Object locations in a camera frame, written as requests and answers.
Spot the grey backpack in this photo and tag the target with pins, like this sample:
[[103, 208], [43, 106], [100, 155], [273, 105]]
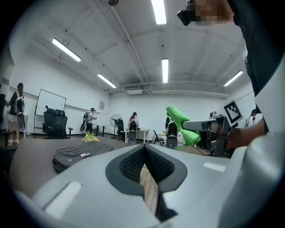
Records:
[[73, 153]]

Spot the wall poster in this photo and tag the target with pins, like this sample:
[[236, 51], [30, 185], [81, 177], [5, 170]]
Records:
[[101, 105]]

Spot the black leg standing desk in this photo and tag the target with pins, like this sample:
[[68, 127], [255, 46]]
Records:
[[100, 125]]

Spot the round ceiling fixture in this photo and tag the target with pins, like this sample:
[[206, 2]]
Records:
[[113, 1]]

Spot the ceiling strip light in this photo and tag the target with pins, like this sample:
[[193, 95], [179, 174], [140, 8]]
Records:
[[66, 49], [158, 11], [165, 70], [233, 78], [107, 80]]

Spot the green cloth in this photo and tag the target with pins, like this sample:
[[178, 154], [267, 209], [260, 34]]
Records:
[[178, 115]]

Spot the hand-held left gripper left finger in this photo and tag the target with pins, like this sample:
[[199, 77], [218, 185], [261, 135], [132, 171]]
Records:
[[89, 200]]

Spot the person's right forearm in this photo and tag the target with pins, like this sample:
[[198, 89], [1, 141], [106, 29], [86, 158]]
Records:
[[247, 135]]

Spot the black mesh office chair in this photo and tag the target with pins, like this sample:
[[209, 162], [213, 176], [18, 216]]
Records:
[[60, 122], [47, 116]]

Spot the artificial flower bouquet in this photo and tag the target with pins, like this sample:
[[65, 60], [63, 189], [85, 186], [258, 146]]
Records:
[[90, 137]]

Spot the white desk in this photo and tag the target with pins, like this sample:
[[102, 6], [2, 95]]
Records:
[[142, 129], [26, 115]]

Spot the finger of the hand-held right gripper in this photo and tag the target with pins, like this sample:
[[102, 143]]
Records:
[[198, 125]]

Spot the person's right hand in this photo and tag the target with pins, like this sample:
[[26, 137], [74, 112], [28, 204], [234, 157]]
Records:
[[217, 128]]

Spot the black floor fan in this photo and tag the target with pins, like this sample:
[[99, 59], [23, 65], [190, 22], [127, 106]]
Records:
[[115, 121]]

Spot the black folding chair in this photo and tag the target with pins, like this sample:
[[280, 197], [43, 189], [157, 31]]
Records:
[[158, 137]]

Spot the ceiling air conditioner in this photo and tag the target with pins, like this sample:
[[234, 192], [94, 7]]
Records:
[[133, 89]]

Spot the person's black shirt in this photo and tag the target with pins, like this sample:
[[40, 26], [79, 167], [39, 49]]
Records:
[[256, 33]]

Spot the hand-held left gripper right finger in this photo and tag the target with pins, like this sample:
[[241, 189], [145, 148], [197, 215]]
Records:
[[196, 189]]

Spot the person's head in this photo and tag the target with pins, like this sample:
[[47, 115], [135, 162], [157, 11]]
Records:
[[213, 11]]

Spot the whiteboard on stand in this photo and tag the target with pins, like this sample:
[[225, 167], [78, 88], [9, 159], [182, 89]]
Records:
[[50, 102]]

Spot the right hand-held gripper camera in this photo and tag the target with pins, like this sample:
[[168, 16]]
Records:
[[214, 115]]

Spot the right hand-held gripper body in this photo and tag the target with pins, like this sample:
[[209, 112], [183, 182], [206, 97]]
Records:
[[232, 112]]

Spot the black head-worn camera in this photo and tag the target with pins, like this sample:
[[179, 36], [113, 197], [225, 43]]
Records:
[[184, 13]]

